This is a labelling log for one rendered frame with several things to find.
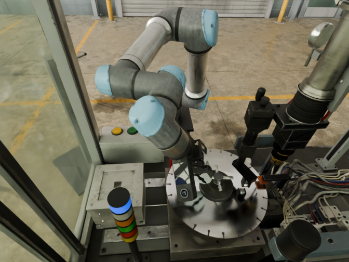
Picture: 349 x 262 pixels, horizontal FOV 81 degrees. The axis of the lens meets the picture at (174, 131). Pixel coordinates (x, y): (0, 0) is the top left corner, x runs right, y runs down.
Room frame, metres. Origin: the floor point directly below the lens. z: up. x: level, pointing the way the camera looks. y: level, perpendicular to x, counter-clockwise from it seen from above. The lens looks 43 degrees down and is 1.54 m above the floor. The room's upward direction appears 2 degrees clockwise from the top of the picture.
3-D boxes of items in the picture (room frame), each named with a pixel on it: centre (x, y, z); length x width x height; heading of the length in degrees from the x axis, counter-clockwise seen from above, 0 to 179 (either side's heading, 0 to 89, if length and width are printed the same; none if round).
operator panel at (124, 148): (0.67, 0.19, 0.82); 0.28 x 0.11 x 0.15; 97
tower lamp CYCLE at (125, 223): (0.21, 0.11, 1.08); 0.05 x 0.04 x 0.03; 7
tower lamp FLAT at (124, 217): (0.21, 0.11, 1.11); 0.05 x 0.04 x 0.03; 7
